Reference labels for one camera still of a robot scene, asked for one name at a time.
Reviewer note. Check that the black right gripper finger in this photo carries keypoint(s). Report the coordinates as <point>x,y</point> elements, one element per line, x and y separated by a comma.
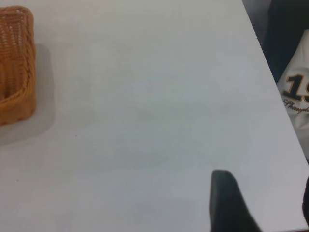
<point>224,207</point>

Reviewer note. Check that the orange wicker basket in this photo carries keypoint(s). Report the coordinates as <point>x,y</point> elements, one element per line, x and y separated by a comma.
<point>17,72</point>

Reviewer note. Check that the white printed shirt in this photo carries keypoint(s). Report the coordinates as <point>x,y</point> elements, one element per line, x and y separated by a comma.
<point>298,79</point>

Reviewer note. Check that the black garment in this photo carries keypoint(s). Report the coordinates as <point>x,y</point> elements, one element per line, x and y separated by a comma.
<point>282,31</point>

